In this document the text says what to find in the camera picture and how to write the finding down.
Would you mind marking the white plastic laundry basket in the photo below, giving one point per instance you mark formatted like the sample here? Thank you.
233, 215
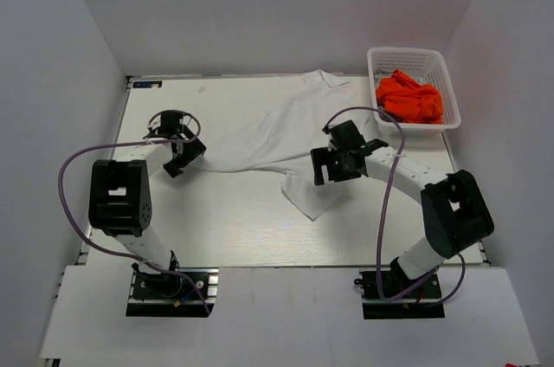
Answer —
426, 66

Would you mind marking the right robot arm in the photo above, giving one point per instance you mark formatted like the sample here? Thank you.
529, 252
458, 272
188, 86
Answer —
454, 212

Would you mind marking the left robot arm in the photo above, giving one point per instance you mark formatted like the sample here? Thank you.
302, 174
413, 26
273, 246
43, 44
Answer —
120, 203

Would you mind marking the grey t-shirt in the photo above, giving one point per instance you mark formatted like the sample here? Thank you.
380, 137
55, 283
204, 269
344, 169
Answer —
378, 77

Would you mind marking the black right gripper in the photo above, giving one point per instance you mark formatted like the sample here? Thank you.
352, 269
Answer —
322, 157

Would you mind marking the blue table label sticker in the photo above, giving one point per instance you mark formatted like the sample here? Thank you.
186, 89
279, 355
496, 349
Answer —
147, 84

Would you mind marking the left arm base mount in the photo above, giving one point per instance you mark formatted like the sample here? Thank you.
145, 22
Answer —
161, 296

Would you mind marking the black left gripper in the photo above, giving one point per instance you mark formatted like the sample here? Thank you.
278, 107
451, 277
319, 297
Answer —
194, 148

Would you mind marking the orange t-shirt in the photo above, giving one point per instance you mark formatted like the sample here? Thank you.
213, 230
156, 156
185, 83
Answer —
408, 101

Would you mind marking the white t-shirt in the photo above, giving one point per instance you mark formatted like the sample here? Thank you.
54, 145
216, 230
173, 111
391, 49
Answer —
281, 142

